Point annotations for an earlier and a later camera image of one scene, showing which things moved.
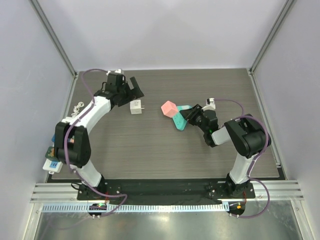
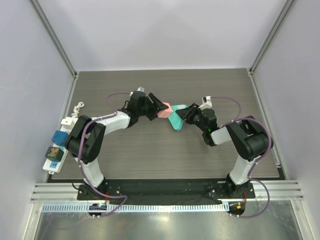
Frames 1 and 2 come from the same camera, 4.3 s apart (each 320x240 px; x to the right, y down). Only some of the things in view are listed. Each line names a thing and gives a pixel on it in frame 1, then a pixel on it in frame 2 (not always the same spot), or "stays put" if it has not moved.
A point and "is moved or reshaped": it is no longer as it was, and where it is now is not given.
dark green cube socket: (50, 154) stays put
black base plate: (167, 191) stays put
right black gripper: (193, 115) stays put
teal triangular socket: (180, 121) is moved or reshaped
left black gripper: (136, 92) → (155, 107)
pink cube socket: (169, 109) is moved or reshaped
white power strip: (51, 165) stays put
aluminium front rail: (68, 192) stays put
